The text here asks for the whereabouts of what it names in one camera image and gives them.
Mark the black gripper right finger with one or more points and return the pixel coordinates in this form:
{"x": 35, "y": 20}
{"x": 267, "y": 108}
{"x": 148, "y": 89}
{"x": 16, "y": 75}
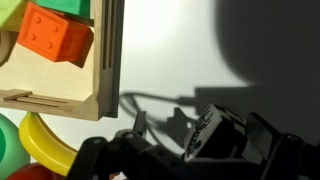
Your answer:
{"x": 286, "y": 156}

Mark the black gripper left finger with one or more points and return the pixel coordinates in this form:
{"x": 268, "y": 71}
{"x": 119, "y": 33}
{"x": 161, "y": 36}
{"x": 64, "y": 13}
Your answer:
{"x": 110, "y": 156}

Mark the black white checkered cube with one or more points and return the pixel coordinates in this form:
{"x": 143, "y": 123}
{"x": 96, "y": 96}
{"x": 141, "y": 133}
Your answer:
{"x": 206, "y": 130}

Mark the wooden tray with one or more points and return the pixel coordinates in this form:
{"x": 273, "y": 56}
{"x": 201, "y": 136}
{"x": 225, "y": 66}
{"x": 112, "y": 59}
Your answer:
{"x": 103, "y": 83}

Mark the orange block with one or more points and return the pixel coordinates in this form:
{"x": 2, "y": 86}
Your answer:
{"x": 50, "y": 33}

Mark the light green block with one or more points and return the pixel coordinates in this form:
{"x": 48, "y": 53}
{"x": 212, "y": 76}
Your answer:
{"x": 10, "y": 13}

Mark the yellow toy banana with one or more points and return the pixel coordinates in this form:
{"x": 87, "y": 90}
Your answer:
{"x": 40, "y": 143}

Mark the red toy tomato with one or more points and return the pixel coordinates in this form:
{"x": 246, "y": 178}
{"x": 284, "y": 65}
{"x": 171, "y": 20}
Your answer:
{"x": 33, "y": 173}

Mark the green plastic bowl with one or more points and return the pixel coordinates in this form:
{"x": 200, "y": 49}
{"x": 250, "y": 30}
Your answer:
{"x": 10, "y": 150}

